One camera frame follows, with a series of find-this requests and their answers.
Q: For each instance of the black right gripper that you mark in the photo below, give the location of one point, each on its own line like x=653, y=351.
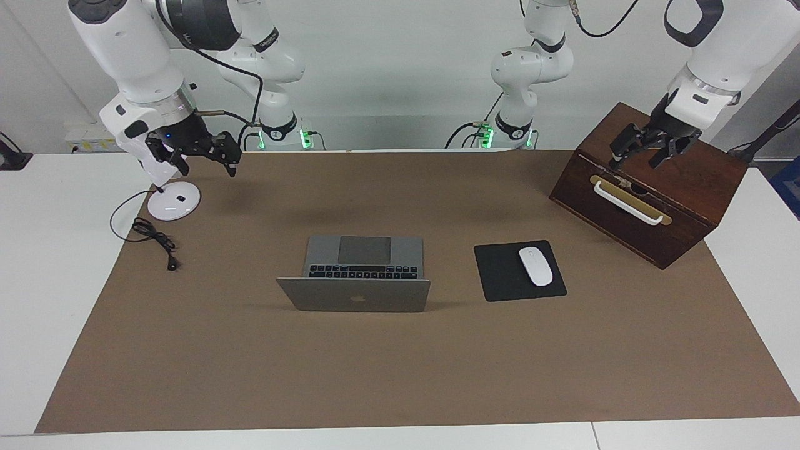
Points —
x=187, y=140

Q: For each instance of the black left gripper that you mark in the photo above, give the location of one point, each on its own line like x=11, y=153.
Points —
x=678, y=132

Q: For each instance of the silver laptop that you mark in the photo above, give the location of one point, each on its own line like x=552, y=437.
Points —
x=356, y=301

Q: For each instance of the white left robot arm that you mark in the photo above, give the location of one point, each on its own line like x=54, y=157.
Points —
x=731, y=50

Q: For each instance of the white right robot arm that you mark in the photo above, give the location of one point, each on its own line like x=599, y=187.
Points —
x=131, y=50

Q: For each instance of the dark wooden box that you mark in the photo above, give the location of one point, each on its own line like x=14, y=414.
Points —
x=687, y=187

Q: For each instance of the white desk lamp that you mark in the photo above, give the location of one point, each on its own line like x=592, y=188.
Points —
x=178, y=206

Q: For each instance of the white power strip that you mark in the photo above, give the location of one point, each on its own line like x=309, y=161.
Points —
x=81, y=134

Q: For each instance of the black stand pole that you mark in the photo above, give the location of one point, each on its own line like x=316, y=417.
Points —
x=775, y=128

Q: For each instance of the blue crate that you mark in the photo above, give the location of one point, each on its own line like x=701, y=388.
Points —
x=790, y=187

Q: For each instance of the white computer mouse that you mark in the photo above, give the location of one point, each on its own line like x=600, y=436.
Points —
x=536, y=267

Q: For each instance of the black mouse pad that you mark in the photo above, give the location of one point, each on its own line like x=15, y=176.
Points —
x=500, y=275

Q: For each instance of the brown table mat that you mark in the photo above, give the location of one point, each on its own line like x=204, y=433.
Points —
x=400, y=362

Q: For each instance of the black clamp mount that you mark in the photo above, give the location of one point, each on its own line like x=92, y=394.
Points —
x=12, y=159

